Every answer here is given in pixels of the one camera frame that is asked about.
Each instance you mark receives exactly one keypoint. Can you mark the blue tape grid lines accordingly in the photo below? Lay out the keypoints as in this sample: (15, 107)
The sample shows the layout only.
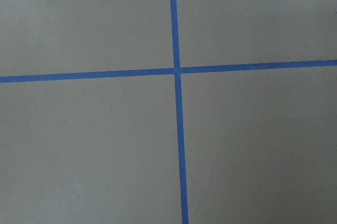
(177, 71)

